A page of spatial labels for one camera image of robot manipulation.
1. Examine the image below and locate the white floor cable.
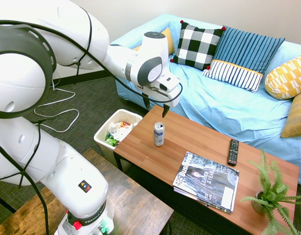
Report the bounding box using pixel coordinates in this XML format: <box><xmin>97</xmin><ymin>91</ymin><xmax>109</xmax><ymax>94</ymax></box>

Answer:
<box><xmin>33</xmin><ymin>79</ymin><xmax>80</xmax><ymax>134</ymax></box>

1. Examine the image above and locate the grey metal plant pot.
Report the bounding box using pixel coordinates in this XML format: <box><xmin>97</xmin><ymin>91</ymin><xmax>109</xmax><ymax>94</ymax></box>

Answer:
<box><xmin>251</xmin><ymin>190</ymin><xmax>271</xmax><ymax>215</ymax></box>

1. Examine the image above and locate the plain mustard pillow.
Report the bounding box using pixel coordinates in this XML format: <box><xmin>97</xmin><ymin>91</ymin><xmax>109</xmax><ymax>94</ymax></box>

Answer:
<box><xmin>280</xmin><ymin>91</ymin><xmax>301</xmax><ymax>139</ymax></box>

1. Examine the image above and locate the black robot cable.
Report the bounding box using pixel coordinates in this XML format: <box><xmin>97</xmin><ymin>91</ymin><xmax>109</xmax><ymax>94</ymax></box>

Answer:
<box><xmin>0</xmin><ymin>6</ymin><xmax>184</xmax><ymax>235</ymax></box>

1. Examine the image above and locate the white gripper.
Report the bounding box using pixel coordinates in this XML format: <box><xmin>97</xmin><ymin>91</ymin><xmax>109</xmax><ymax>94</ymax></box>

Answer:
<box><xmin>140</xmin><ymin>71</ymin><xmax>183</xmax><ymax>118</ymax></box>

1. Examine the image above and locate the black remote control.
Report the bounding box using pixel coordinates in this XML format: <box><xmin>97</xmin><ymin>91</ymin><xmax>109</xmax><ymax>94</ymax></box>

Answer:
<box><xmin>227</xmin><ymin>139</ymin><xmax>240</xmax><ymax>167</ymax></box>

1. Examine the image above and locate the black white checkered pillow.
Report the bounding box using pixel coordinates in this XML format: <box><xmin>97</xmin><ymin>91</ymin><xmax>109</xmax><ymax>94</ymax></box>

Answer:
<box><xmin>169</xmin><ymin>20</ymin><xmax>227</xmax><ymax>71</ymax></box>

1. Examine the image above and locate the white plastic trash bin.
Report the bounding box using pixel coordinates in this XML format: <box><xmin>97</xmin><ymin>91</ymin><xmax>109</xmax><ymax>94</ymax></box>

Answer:
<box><xmin>93</xmin><ymin>109</ymin><xmax>143</xmax><ymax>173</ymax></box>

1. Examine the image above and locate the crumpled white tissue paper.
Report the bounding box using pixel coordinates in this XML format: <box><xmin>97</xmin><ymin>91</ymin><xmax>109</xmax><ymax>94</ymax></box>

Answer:
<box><xmin>108</xmin><ymin>121</ymin><xmax>135</xmax><ymax>143</ymax></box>

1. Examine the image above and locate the green snack wrapper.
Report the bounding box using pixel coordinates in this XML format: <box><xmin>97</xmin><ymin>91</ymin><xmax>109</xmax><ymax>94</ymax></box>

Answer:
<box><xmin>105</xmin><ymin>132</ymin><xmax>119</xmax><ymax>147</ymax></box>

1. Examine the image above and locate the rustic wooden robot table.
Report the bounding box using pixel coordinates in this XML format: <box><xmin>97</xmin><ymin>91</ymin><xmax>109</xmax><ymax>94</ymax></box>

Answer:
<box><xmin>0</xmin><ymin>147</ymin><xmax>175</xmax><ymax>235</ymax></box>

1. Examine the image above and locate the yellow white patterned pillow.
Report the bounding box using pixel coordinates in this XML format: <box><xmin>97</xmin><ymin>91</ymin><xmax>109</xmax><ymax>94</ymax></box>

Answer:
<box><xmin>264</xmin><ymin>53</ymin><xmax>301</xmax><ymax>100</ymax></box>

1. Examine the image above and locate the green fern plant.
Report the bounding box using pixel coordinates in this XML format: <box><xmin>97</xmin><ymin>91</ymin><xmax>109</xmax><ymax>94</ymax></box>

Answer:
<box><xmin>240</xmin><ymin>148</ymin><xmax>301</xmax><ymax>235</ymax></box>

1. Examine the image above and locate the wooden coffee table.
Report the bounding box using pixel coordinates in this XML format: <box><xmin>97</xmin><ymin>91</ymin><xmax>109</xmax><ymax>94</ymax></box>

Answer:
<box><xmin>113</xmin><ymin>105</ymin><xmax>300</xmax><ymax>235</ymax></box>

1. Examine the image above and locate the blue striped pillow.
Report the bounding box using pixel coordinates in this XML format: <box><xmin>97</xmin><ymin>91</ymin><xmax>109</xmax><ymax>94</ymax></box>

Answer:
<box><xmin>201</xmin><ymin>25</ymin><xmax>286</xmax><ymax>94</ymax></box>

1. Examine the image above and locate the small yellow pillow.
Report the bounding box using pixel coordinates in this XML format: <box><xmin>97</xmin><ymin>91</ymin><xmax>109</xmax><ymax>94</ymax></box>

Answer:
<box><xmin>133</xmin><ymin>26</ymin><xmax>176</xmax><ymax>55</ymax></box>

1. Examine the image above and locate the sofa with light blue cover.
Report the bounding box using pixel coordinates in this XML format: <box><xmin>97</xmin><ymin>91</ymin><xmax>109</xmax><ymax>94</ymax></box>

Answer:
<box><xmin>110</xmin><ymin>13</ymin><xmax>301</xmax><ymax>187</ymax></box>

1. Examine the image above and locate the stack of magazines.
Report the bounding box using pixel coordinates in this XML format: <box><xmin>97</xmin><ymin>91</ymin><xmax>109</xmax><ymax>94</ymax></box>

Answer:
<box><xmin>172</xmin><ymin>151</ymin><xmax>240</xmax><ymax>212</ymax></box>

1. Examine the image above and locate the silver blue drink can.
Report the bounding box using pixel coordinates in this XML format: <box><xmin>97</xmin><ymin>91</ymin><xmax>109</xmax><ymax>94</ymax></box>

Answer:
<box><xmin>153</xmin><ymin>122</ymin><xmax>165</xmax><ymax>147</ymax></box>

